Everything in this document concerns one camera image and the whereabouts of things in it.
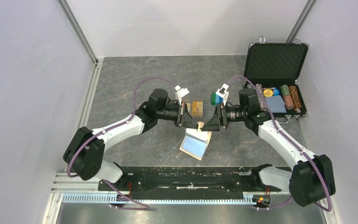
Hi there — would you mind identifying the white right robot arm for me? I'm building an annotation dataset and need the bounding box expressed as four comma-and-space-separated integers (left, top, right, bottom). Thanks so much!
202, 87, 336, 211

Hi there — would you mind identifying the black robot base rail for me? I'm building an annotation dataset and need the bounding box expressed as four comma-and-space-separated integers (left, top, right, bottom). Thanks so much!
113, 166, 279, 200

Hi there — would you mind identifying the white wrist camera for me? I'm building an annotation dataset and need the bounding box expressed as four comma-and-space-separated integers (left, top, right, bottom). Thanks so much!
216, 83, 229, 105
174, 85, 189, 104

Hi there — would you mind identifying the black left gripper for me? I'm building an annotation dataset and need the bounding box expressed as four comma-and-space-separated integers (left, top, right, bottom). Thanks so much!
157, 102, 200, 130

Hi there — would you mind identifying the clear acrylic card stand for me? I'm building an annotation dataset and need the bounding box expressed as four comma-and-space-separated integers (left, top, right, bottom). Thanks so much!
186, 98, 204, 118

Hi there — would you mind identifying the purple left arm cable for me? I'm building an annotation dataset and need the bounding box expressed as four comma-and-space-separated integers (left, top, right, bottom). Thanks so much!
66, 77, 179, 179

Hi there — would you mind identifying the green blue grey block stack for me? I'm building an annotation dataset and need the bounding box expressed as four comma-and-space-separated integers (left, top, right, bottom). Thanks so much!
211, 92, 223, 106

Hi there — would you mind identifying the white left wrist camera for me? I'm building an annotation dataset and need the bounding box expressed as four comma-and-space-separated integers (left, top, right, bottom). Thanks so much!
174, 85, 189, 104

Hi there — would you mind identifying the yellow dealer chip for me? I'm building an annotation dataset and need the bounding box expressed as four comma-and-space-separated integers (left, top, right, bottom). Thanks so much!
263, 89, 274, 97

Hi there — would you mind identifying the black poker chip case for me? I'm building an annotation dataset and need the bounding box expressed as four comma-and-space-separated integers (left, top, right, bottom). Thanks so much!
244, 43, 309, 118

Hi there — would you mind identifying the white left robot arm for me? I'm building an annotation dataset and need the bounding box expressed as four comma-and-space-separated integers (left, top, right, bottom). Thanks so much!
63, 86, 198, 190

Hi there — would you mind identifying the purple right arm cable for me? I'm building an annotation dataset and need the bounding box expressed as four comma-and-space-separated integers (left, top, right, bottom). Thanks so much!
227, 75, 332, 213

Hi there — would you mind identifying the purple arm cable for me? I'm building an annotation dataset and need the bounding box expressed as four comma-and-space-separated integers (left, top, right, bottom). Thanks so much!
227, 75, 332, 213
66, 77, 179, 179

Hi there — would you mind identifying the blue playing card deck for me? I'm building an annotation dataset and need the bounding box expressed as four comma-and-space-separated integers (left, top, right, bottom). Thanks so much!
265, 95, 287, 113

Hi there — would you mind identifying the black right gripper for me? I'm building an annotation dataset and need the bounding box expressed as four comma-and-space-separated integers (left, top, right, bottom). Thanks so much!
202, 102, 248, 132

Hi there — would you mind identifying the cream leather card holder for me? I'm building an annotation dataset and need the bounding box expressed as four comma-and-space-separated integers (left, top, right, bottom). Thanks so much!
179, 122, 212, 161

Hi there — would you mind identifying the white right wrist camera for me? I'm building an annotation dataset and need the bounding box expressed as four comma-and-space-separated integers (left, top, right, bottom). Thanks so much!
216, 83, 229, 105

